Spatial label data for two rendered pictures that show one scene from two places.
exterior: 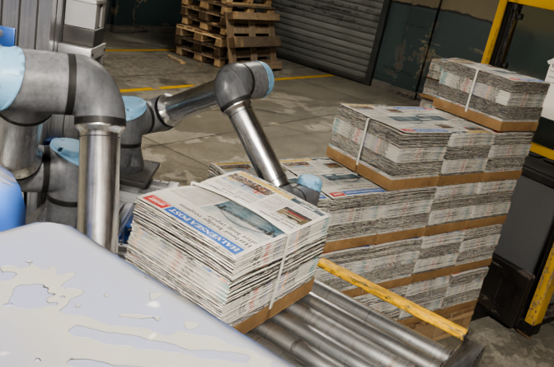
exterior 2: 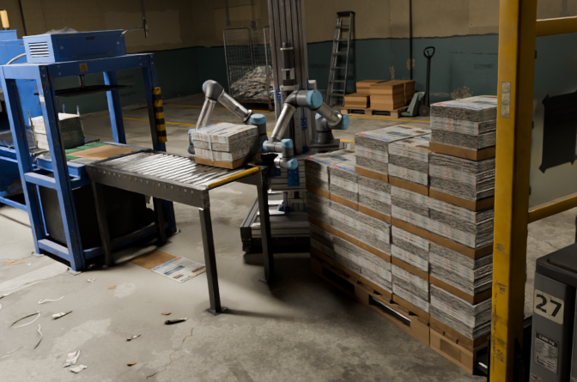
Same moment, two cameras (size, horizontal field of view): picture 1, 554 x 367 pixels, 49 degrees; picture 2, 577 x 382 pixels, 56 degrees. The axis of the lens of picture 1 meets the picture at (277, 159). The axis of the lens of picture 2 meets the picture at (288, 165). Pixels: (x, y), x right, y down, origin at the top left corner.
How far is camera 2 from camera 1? 4.17 m
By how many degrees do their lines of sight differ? 94
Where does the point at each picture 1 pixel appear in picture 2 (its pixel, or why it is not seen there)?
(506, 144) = (443, 166)
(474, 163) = (414, 174)
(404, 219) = (373, 201)
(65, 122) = not seen: hidden behind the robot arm
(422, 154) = (371, 154)
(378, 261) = (362, 226)
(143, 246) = not seen: hidden behind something
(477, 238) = (444, 258)
